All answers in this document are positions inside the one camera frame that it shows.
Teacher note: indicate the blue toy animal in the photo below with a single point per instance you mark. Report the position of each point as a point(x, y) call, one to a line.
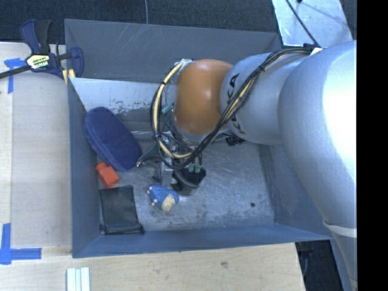
point(162, 197)

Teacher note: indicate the grey metal bin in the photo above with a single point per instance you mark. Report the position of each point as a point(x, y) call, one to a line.
point(230, 192)

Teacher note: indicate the black flat pouch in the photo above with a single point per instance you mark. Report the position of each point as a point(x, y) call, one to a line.
point(119, 209)

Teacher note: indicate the dark blue oval case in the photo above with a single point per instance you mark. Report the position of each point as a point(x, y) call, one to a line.
point(112, 138)

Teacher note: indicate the pale wood flat board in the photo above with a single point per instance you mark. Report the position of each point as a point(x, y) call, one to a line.
point(39, 162)

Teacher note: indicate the black round object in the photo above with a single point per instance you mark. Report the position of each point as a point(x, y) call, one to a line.
point(191, 179)

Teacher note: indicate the orange-red small block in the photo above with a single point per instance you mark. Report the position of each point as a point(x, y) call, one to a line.
point(107, 175)

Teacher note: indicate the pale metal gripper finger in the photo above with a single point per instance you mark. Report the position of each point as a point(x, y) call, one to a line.
point(166, 176)
point(148, 155)

